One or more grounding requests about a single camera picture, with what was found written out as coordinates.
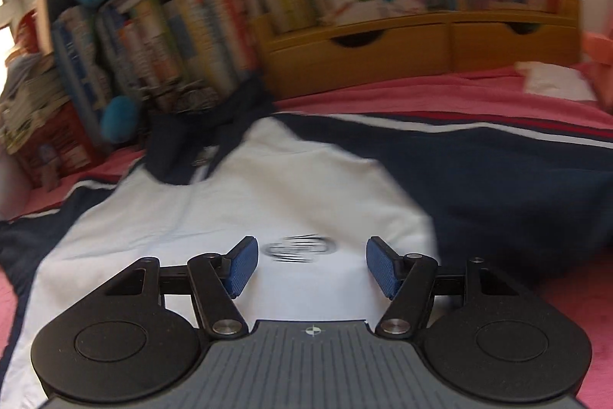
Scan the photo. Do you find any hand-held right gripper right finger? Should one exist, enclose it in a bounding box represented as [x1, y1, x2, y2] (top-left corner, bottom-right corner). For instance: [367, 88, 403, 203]
[365, 237, 528, 339]

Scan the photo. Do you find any wooden drawer organizer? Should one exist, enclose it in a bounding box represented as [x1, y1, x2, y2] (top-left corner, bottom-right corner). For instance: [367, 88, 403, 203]
[251, 0, 582, 99]

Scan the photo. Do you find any navy and white shirt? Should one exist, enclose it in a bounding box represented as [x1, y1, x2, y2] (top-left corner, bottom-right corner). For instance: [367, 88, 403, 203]
[0, 93, 613, 391]

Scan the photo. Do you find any stack of paper booklets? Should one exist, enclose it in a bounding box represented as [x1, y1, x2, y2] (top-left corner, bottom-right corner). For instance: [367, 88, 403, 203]
[0, 54, 72, 157]

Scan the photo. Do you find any red plastic basket with label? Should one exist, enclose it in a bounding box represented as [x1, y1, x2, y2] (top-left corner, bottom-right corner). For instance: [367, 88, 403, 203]
[14, 102, 105, 190]

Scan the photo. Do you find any blue plush ball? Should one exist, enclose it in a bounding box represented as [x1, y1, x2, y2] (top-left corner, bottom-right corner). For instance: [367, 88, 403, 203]
[100, 95, 143, 145]

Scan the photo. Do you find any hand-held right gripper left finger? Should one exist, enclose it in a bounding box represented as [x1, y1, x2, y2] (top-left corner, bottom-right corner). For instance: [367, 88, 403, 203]
[103, 235, 259, 339]

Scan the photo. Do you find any row of books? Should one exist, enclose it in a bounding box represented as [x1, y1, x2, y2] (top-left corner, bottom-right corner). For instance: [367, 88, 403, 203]
[48, 0, 568, 117]

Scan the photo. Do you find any pink printed blanket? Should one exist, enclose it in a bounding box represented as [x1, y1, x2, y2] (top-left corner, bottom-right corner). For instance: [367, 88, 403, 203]
[0, 64, 613, 409]

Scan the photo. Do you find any white tissue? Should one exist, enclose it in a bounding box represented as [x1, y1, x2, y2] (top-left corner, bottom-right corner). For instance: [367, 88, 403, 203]
[515, 61, 595, 102]

